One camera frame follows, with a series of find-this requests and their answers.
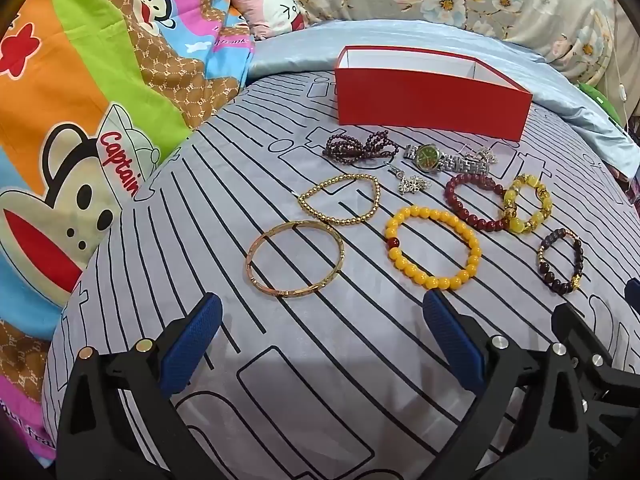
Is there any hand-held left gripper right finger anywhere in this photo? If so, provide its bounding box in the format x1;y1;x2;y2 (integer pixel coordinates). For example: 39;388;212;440
422;290;596;480

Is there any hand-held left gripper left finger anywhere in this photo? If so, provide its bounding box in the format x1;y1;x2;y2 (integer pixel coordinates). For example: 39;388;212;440
55;292;226;480

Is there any dark bead bracelet gold charm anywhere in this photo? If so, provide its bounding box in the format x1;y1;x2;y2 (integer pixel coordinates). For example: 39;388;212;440
536;228;586;293

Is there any gold bangle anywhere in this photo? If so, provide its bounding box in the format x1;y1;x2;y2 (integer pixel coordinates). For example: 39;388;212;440
245;220;346;300

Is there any yellow and gold bead bracelet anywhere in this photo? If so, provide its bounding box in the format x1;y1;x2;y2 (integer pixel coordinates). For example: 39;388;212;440
501;173;551;234

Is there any red bead bracelet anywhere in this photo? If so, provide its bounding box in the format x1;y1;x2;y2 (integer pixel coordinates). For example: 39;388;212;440
444;172;516;233

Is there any dark red bead necklace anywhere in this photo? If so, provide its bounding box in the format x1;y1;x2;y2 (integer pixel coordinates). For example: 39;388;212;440
324;132;398;163

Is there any red cardboard box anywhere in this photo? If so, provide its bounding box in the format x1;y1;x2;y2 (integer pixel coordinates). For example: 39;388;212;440
334;45;533;142

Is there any grey striped bed sheet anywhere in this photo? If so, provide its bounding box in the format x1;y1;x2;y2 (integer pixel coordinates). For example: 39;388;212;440
42;70;640;480

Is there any silver snowflake pendant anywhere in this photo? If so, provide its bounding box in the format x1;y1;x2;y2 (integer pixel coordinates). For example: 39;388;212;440
385;162;433;193

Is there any silver wristwatch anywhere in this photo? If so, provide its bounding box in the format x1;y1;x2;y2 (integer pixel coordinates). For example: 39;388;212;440
402;142;483;176

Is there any green plastic item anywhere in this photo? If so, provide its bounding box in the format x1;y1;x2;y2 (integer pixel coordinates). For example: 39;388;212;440
577;82;623;126

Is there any cartoon monkey blanket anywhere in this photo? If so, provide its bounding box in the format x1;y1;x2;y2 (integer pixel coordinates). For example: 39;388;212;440
0;0;256;461

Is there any light blue satin sheet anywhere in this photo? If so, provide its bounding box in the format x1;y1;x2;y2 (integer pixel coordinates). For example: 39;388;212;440
247;19;640;178

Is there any pink cartoon pillow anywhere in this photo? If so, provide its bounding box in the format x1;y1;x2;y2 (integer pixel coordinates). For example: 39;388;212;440
222;0;311;41

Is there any silver chain necklace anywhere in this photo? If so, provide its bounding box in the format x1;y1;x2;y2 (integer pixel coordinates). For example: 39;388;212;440
460;145;498;166

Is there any white cable with switch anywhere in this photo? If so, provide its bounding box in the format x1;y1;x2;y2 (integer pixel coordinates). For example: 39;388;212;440
597;10;633;131

